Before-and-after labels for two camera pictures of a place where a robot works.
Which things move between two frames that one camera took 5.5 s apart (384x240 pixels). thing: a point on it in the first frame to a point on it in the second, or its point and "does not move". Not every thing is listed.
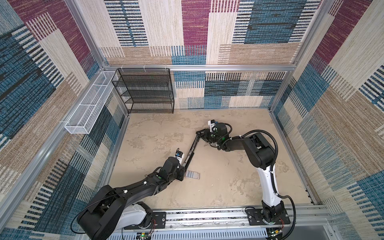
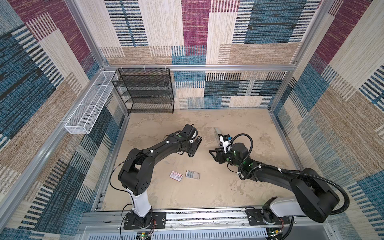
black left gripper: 181,170 to 193,148
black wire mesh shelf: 145,90 does not move
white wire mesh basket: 86,116 does not move
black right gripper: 208,131 to 219,154
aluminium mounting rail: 311,223 does not move
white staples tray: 192,174 does not move
